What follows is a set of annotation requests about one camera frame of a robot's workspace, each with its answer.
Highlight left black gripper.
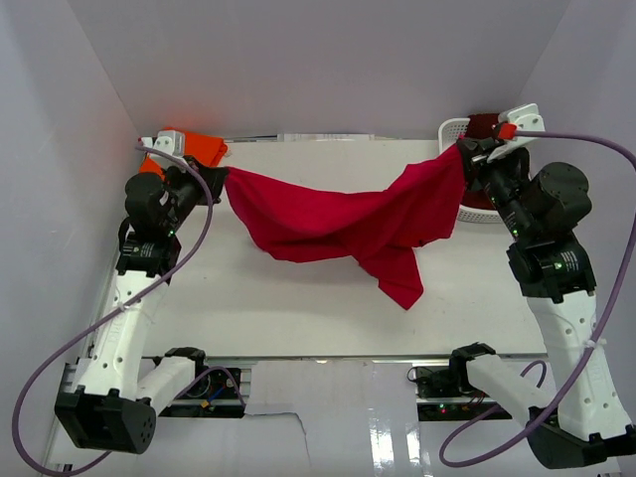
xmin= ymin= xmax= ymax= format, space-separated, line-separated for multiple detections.
xmin=162 ymin=155 xmax=230 ymax=234

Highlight folded orange t shirt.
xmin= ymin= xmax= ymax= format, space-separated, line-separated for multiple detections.
xmin=162 ymin=127 xmax=229 ymax=168

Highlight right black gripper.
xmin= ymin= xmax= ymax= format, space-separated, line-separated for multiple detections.
xmin=456 ymin=136 xmax=534 ymax=241

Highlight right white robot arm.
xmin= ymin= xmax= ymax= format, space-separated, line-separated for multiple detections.
xmin=448 ymin=138 xmax=635 ymax=470

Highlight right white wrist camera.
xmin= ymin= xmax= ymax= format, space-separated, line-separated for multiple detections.
xmin=488 ymin=103 xmax=546 ymax=162

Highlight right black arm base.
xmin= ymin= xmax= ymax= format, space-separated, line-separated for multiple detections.
xmin=406 ymin=366 xmax=511 ymax=422

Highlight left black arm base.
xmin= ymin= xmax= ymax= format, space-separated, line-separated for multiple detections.
xmin=160 ymin=367 xmax=249 ymax=418

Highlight dark maroon t shirt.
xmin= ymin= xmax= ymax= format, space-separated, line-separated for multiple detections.
xmin=461 ymin=113 xmax=498 ymax=211

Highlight white plastic basket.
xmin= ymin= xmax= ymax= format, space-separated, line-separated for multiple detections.
xmin=437 ymin=117 xmax=502 ymax=225

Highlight bright red t shirt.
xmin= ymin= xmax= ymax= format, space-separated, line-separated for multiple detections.
xmin=225 ymin=146 xmax=465 ymax=310

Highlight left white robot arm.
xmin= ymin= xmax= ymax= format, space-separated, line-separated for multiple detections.
xmin=55 ymin=157 xmax=229 ymax=454

